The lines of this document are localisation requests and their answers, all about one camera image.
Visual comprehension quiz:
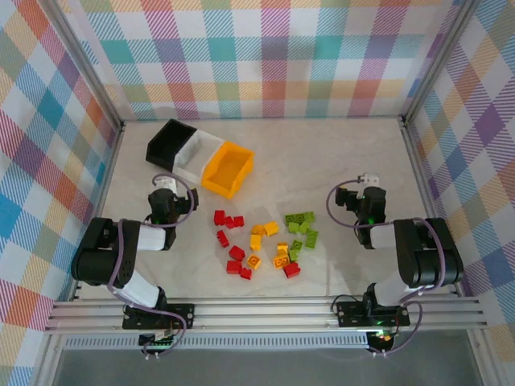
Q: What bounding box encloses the aluminium mounting rail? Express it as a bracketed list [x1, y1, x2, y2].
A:
[43, 299, 491, 335]

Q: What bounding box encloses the aluminium frame post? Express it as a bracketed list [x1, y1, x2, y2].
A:
[47, 0, 126, 136]
[400, 0, 484, 128]

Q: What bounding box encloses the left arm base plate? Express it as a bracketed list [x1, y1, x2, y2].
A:
[122, 303, 196, 331]

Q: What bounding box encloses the slotted grey cable duct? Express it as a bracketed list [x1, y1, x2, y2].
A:
[64, 335, 371, 351]

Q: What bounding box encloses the aluminium frame leg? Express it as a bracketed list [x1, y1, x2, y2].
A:
[466, 327, 502, 386]
[31, 333, 68, 386]

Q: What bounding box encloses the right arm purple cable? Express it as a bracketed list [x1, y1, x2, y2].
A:
[325, 180, 447, 357]

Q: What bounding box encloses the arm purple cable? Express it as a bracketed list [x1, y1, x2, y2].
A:
[325, 180, 447, 357]
[106, 173, 199, 359]

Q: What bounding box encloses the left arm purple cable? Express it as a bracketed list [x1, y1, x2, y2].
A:
[106, 173, 199, 359]

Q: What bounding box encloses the orange plastic bin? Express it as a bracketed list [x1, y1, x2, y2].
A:
[200, 140, 257, 200]

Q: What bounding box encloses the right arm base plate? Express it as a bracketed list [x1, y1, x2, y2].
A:
[335, 301, 411, 329]

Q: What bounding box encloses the white plastic bin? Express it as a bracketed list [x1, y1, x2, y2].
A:
[172, 129, 225, 187]

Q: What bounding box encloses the aluminium table side rail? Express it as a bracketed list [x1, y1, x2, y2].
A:
[400, 118, 464, 298]
[68, 124, 126, 302]

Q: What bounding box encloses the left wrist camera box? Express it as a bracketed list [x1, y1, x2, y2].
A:
[154, 176, 179, 193]

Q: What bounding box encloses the black plastic bin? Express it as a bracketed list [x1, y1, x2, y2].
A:
[145, 118, 199, 172]

